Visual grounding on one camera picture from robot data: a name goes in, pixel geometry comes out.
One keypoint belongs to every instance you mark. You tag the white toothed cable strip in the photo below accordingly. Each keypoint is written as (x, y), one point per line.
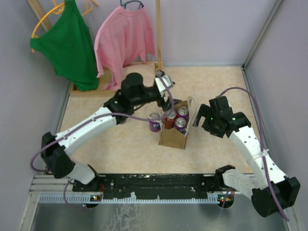
(93, 199)

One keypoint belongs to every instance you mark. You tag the red Coca-Cola can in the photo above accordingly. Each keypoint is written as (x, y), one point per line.
(170, 119)

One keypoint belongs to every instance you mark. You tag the burlap canvas tote bag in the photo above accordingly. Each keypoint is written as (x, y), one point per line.
(172, 137)

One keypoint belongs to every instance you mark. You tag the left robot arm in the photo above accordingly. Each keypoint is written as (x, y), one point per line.
(56, 150)

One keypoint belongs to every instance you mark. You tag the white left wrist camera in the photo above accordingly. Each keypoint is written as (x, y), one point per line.
(163, 83)

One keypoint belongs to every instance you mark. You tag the pink shirt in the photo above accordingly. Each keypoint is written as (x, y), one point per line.
(122, 38)

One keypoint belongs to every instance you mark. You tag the wooden clothes rack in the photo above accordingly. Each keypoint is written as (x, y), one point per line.
(44, 22)

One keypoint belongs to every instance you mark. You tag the purple fanta can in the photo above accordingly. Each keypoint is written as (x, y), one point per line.
(154, 125)
(180, 125)
(183, 112)

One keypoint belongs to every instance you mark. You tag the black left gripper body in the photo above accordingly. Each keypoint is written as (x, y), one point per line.
(149, 95)

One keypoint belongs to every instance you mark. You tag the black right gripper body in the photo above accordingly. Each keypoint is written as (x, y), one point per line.
(210, 124)

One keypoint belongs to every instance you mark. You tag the grey clothes hanger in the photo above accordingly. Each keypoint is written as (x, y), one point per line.
(125, 3)

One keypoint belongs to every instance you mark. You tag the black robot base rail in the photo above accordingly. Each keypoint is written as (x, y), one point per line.
(153, 186)

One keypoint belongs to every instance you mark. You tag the green tank top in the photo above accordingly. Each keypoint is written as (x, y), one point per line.
(69, 49)

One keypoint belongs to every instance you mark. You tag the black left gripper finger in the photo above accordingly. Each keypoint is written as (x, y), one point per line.
(177, 101)
(166, 106)

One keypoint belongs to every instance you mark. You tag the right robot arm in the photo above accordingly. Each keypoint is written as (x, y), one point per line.
(271, 190)

